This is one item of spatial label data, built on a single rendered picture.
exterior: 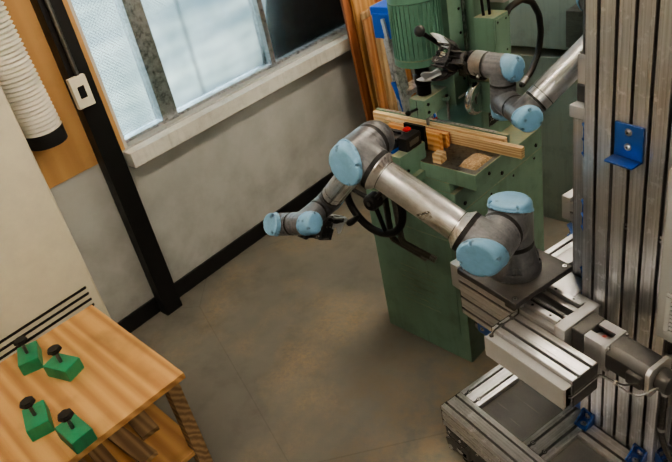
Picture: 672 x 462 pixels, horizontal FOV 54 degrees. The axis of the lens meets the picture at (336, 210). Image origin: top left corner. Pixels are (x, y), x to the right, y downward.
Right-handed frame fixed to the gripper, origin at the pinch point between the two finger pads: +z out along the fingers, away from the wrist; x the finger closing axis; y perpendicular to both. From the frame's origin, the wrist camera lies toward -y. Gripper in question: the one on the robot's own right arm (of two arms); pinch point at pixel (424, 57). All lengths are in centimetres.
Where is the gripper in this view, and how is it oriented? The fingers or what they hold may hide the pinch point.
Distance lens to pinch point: 216.2
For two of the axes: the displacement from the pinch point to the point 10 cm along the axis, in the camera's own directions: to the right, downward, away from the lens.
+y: -6.6, -1.2, -7.4
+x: -2.8, 9.6, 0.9
